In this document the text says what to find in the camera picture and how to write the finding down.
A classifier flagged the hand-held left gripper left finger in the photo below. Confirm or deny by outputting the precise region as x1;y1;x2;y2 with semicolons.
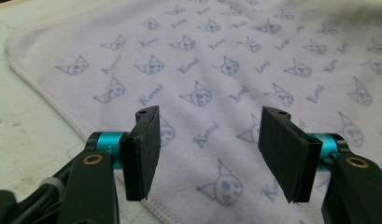
94;105;162;202

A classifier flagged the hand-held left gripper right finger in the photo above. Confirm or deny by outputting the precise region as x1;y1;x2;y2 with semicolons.
258;105;340;204

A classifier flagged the pale purple printed towel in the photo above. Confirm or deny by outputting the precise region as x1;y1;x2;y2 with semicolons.
4;0;382;224

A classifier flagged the white foam mat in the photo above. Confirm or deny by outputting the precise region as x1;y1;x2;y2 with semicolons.
0;5;164;224

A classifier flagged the left hand-held gripper cable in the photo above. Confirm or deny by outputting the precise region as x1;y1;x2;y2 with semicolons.
10;176;67;224

